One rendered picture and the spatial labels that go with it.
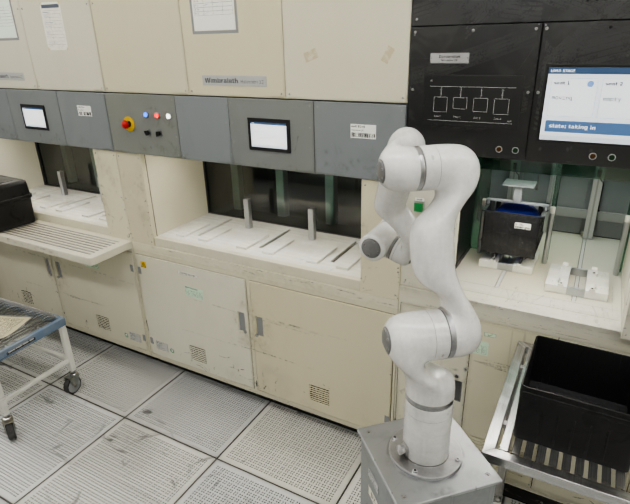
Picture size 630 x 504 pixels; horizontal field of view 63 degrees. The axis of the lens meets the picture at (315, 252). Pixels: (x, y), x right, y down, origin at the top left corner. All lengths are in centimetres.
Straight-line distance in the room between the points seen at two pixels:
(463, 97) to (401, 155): 70
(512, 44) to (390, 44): 39
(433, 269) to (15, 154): 331
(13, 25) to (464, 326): 267
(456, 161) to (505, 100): 63
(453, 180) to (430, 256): 17
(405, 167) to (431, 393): 53
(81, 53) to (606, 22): 217
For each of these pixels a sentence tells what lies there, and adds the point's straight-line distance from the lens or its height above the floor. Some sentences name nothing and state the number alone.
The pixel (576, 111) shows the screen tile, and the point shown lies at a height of 156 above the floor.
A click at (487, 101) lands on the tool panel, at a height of 158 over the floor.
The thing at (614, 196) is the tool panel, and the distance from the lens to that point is 272.
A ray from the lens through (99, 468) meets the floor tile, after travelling 270.
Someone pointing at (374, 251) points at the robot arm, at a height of 119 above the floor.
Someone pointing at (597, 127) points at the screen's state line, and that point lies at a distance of 175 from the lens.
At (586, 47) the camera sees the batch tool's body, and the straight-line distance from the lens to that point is 173.
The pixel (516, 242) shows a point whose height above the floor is 100.
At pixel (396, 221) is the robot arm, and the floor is 130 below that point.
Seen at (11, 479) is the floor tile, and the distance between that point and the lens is 283.
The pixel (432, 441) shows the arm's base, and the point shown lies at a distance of 137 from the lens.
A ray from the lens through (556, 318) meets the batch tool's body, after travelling 195.
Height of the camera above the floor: 178
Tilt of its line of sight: 23 degrees down
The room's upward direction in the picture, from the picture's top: 2 degrees counter-clockwise
